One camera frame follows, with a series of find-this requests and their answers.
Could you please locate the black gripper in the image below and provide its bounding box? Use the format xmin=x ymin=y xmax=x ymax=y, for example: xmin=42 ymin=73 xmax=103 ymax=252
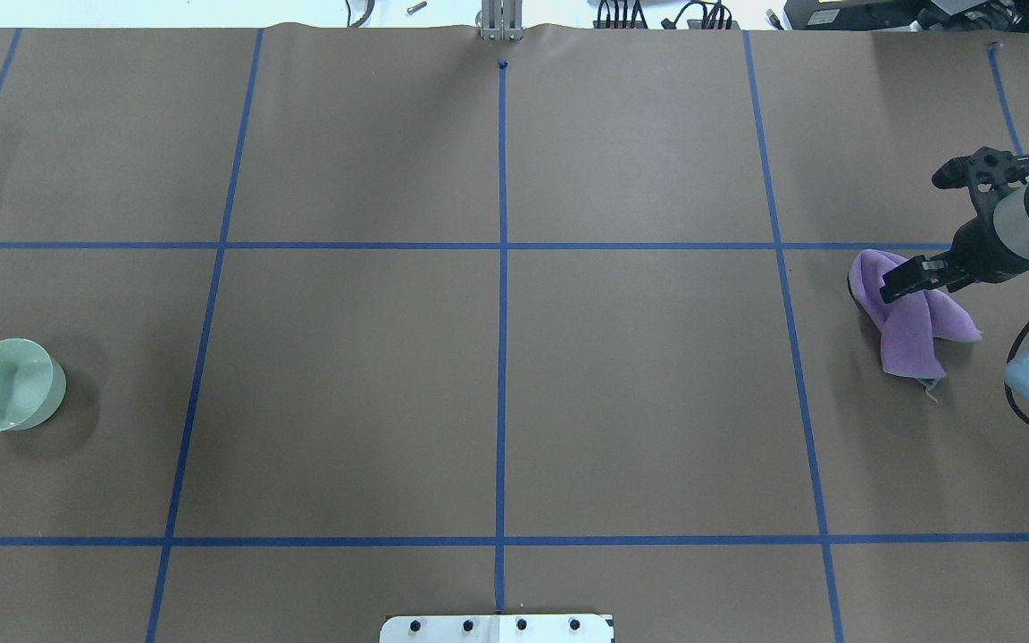
xmin=879 ymin=217 xmax=1029 ymax=303

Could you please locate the purple cloth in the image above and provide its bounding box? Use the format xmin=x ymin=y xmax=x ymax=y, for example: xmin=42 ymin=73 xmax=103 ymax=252
xmin=847 ymin=249 xmax=983 ymax=394

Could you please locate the black background equipment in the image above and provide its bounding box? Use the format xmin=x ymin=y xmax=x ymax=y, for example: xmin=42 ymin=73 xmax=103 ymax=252
xmin=783 ymin=1 xmax=1029 ymax=33

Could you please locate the mint green bowl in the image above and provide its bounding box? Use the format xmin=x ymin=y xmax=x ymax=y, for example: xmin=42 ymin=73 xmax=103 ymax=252
xmin=0 ymin=338 xmax=68 ymax=432

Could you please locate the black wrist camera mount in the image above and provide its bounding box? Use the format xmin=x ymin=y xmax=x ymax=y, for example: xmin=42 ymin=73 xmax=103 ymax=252
xmin=931 ymin=146 xmax=1029 ymax=221

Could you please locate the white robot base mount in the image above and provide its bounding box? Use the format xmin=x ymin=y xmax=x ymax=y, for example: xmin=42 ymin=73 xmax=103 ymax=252
xmin=379 ymin=614 xmax=615 ymax=642

